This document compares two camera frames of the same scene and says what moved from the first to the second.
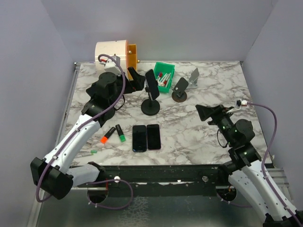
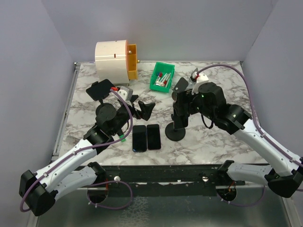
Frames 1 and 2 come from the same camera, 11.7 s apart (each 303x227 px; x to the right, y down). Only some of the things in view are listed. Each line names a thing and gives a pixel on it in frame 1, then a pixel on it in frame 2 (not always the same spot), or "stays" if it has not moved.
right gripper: x=216 y=112 to x=183 y=97
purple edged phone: x=153 y=136 stays
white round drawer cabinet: x=118 y=48 stays
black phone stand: x=149 y=107 to x=174 y=135
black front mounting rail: x=163 y=179 stays
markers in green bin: x=163 y=79 stays
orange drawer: x=131 y=58 stays
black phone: x=139 y=138 stays
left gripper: x=139 y=81 to x=146 y=109
